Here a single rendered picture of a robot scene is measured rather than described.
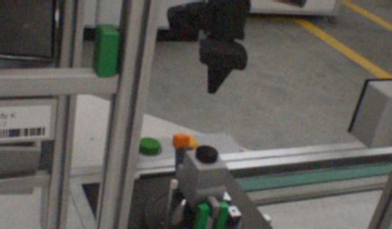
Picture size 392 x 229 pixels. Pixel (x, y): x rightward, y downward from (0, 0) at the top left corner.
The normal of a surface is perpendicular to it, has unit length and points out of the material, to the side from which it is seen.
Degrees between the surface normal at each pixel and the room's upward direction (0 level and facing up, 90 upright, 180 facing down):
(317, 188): 90
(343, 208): 0
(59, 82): 90
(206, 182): 90
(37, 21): 65
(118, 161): 90
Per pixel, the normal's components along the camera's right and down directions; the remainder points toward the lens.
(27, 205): 0.18, -0.87
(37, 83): 0.40, 0.50
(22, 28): 0.29, 0.08
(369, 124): -0.90, 0.05
